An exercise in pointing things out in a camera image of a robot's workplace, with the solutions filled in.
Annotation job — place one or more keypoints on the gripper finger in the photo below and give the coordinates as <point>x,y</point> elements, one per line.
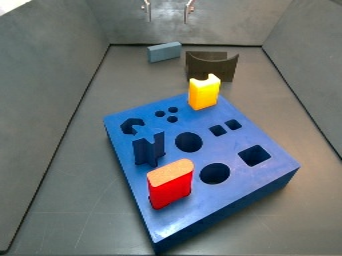
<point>189,9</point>

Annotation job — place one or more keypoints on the light blue rectangle block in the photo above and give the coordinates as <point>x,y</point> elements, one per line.
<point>163,52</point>

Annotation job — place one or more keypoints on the black curved fixture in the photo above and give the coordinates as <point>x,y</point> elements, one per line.
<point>205,62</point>

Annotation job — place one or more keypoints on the blue board with cutouts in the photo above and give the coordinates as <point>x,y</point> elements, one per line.
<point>240,164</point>

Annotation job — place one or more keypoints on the yellow notched block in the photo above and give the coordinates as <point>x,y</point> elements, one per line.
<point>203,92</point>

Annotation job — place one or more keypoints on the dark blue star peg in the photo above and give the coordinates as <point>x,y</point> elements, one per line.
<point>149,151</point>

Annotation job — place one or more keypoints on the red rounded block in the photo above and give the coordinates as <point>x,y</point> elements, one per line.
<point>170,183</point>

